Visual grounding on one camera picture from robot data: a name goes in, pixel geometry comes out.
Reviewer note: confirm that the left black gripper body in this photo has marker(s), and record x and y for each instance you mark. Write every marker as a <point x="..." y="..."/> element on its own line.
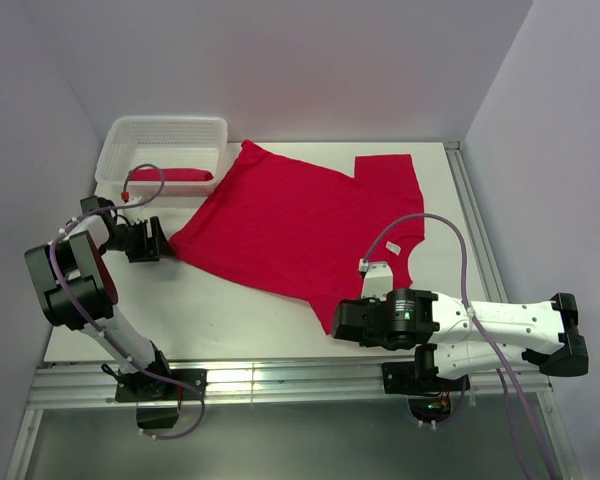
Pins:
<point x="138" y="245"/>

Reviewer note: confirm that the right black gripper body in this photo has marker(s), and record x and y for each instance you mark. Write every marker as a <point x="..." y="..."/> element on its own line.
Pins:
<point x="367" y="342"/>

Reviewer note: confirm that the red t shirt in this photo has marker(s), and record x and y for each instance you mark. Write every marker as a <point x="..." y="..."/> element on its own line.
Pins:
<point x="299" y="230"/>
<point x="171" y="175"/>

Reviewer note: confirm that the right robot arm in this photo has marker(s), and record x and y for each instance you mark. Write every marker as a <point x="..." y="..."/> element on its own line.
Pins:
<point x="451" y="341"/>

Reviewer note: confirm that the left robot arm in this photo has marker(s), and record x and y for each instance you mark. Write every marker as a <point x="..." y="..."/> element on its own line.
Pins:
<point x="75" y="290"/>

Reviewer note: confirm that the rolled red t shirt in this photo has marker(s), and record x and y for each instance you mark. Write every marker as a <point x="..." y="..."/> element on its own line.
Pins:
<point x="171" y="175"/>

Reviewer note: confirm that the white plastic basket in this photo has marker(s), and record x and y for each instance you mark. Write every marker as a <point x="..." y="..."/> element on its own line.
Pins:
<point x="168" y="142"/>

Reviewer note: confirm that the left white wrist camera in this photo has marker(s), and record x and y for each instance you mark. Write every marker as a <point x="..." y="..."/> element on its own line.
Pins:
<point x="132" y="208"/>

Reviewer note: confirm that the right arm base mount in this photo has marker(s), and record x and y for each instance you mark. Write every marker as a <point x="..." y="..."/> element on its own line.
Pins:
<point x="429" y="399"/>

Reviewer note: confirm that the aluminium front rail frame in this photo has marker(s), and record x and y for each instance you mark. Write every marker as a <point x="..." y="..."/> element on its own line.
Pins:
<point x="78" y="386"/>

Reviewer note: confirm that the aluminium right rail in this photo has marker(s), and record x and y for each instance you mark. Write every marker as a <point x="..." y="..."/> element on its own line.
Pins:
<point x="483" y="253"/>

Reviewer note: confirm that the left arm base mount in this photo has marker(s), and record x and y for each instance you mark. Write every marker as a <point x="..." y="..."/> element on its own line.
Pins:
<point x="159" y="403"/>

